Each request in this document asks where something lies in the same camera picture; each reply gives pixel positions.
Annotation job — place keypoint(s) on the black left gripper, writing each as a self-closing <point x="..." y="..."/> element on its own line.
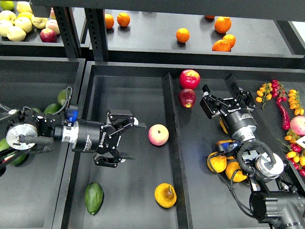
<point x="102" y="139"/>

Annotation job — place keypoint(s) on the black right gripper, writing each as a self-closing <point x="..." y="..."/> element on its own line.
<point x="237" y="119"/>

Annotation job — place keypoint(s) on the dark green avocado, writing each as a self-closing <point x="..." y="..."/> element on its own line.
<point x="93" y="197"/>

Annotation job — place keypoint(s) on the yellow pear brown spot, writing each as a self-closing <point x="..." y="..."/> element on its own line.
<point x="165" y="195"/>

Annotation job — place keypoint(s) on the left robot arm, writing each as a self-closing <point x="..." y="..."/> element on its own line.
<point x="31" y="132"/>

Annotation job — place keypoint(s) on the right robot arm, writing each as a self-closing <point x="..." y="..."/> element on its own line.
<point x="277" y="191"/>

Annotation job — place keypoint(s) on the yellow pear with stem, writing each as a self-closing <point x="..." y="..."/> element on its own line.
<point x="222" y="125"/>

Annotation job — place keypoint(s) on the yellow pear lower left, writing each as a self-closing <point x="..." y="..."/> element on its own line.
<point x="216" y="164"/>

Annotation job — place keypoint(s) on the green avocado top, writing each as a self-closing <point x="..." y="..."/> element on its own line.
<point x="62" y="96"/>

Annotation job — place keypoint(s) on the green avocado upper middle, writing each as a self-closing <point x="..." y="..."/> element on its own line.
<point x="52" y="108"/>

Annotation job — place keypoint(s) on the green avocado round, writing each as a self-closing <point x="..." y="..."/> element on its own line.
<point x="36" y="110"/>

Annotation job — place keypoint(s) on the green avocado bottom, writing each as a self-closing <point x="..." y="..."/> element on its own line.
<point x="18" y="161"/>

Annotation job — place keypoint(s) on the light green avocado edge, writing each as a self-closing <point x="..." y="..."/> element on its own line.
<point x="3" y="144"/>

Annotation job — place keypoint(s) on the orange cherry tomato bunch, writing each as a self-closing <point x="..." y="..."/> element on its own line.
<point x="264" y="94"/>

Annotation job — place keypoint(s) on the pink apple centre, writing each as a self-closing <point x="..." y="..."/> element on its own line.
<point x="158" y="134"/>

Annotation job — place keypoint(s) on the dark red apple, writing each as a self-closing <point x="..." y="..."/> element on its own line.
<point x="187" y="98"/>

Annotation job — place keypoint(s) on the bright red apple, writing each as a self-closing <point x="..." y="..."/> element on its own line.
<point x="189" y="79"/>

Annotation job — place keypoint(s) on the red cherry tomato bunch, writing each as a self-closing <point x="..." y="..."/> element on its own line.
<point x="278" y="91"/>

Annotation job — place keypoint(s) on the orange front right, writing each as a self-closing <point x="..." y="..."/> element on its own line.
<point x="221" y="46"/>

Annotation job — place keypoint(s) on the red chili pepper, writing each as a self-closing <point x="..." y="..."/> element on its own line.
<point x="284" y="114"/>

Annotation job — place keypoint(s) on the yellow cherry tomato bunch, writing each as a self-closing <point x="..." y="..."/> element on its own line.
<point x="295" y="102"/>

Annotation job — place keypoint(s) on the orange right small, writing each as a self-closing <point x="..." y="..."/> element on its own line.
<point x="231" y="39"/>

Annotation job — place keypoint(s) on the pink apple right edge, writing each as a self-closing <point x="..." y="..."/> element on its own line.
<point x="297" y="125"/>

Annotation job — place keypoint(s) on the black centre tray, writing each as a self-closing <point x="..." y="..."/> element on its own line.
<point x="150" y="92"/>

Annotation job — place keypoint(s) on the black tray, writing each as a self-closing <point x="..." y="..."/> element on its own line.
<point x="34" y="195"/>
<point x="150" y="92"/>

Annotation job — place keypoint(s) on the large orange upper right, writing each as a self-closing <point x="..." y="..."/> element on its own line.
<point x="222" y="24"/>

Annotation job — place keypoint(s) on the mixed cherry tomatoes lower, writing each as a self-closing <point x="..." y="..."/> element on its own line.
<point x="293" y="151"/>

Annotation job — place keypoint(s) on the orange centre shelf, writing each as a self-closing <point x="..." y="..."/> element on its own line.
<point x="182" y="35"/>

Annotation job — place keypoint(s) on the orange under top shelf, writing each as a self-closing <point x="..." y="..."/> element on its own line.
<point x="210" y="17"/>

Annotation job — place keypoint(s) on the black left tray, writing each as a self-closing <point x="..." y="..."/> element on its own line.
<point x="34" y="195"/>

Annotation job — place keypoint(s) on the orange upper left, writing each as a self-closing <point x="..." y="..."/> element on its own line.
<point x="123" y="19"/>

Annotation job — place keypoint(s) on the red apple on shelf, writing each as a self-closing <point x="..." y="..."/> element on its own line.
<point x="48" y="35"/>

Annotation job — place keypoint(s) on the pale yellow apple front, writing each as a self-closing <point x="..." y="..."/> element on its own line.
<point x="16" y="34"/>

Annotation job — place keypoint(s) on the green lime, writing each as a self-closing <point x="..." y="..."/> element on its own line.
<point x="7" y="5"/>

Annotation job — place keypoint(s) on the orange at post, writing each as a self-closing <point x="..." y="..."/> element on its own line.
<point x="109" y="21"/>

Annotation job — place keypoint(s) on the black shelf post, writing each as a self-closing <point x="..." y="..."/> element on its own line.
<point x="95" y="21"/>

